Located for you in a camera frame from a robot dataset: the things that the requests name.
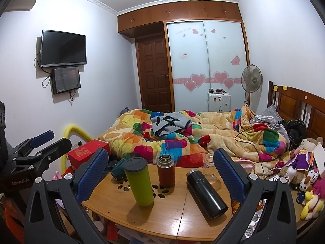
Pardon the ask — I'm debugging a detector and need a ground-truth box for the wall-mounted black television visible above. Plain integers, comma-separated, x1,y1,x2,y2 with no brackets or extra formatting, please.
41,30,87,68

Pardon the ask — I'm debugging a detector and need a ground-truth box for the small wall-mounted monitor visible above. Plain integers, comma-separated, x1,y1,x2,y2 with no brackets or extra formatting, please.
51,66,82,95

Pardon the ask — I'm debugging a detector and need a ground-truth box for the orange cloth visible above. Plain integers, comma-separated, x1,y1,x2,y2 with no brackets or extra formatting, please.
0,200,26,244

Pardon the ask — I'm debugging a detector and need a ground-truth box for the clear plastic container pink rim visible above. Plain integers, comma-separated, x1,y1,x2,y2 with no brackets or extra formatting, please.
237,161,256,176

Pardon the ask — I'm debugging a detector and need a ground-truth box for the wall air conditioner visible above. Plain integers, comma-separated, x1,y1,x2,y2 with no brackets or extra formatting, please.
4,0,36,12

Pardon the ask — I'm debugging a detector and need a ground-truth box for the doll in purple dress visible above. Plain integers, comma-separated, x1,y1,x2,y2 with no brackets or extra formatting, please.
286,150,315,171

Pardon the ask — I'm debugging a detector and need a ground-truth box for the white suitcase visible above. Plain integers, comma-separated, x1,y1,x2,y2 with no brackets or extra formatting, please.
207,93,232,112

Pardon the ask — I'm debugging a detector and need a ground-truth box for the black and white plush toy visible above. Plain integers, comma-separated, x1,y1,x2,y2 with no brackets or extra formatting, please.
299,166,320,193

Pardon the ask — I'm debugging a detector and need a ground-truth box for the black clothing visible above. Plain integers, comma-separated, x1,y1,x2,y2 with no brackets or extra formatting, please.
283,119,308,148

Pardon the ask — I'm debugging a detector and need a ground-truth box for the television cable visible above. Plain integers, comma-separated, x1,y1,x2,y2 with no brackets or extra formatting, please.
34,37,42,68

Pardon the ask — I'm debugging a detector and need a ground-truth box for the yellow foam tube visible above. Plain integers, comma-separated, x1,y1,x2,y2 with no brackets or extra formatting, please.
61,124,93,171

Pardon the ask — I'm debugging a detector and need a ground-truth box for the wooden bed headboard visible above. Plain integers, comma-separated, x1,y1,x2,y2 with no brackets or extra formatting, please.
268,81,325,147

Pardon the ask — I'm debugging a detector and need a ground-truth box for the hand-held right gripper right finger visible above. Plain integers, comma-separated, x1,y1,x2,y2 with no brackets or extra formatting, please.
212,148,298,244

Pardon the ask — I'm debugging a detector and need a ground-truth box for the black cable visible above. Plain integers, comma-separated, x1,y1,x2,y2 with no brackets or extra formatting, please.
235,104,265,176

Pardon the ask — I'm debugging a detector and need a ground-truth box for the standing electric fan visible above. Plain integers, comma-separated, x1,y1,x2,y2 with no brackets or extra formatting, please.
241,64,263,105

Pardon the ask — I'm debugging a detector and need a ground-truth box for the yellow plush toy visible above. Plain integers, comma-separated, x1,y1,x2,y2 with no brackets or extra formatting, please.
300,191,322,220

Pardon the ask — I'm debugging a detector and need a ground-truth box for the red box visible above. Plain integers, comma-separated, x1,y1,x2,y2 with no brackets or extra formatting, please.
67,139,111,170

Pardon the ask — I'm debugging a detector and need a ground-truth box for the green tumbler cup black lid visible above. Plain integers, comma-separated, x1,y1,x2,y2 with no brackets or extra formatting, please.
123,157,155,206

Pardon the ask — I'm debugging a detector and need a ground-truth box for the beige teddy bear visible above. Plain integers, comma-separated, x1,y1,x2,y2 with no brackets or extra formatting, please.
300,137,324,153

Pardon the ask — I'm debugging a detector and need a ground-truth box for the white box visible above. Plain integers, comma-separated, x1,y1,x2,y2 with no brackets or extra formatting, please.
313,142,325,176

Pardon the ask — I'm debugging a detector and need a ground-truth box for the grey and black garment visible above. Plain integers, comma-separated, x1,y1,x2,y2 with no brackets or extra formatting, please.
151,112,202,137

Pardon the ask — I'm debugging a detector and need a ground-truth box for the frosted wardrobe with pink hearts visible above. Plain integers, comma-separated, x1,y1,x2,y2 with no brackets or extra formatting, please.
166,20,251,113

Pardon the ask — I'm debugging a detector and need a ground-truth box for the wooden overhead cabinet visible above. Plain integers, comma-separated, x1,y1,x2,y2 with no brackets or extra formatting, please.
117,0,243,37

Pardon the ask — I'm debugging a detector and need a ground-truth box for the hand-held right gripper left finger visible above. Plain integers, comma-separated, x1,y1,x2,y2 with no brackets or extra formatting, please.
24,148,109,244

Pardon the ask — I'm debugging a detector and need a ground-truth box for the colourful patchwork blanket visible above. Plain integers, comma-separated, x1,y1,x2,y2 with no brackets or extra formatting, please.
98,105,291,170

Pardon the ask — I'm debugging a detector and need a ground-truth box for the brown wooden door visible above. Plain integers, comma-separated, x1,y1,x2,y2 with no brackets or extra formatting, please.
135,36,173,113

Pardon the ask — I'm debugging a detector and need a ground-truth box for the grey plaid pillow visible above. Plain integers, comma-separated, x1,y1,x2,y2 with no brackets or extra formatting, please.
250,103,289,143

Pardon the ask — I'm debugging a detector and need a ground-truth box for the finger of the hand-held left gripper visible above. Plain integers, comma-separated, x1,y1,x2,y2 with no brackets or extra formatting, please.
11,137,73,173
9,130,55,158

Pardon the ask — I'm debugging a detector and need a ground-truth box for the clear glass jar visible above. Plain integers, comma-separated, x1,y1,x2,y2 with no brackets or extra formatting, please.
203,152,224,186

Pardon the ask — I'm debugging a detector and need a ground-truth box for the teal cup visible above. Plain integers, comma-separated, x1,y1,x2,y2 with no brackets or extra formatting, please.
110,158,127,181

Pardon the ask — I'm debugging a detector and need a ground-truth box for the brown thermos bottle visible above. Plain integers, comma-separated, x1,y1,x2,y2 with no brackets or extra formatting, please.
157,154,176,189

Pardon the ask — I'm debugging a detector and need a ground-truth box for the pink plush toy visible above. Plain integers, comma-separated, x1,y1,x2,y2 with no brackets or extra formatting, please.
312,178,325,209

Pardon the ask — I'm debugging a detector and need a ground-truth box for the black thermos bottle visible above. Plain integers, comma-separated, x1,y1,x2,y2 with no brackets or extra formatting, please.
186,169,229,220

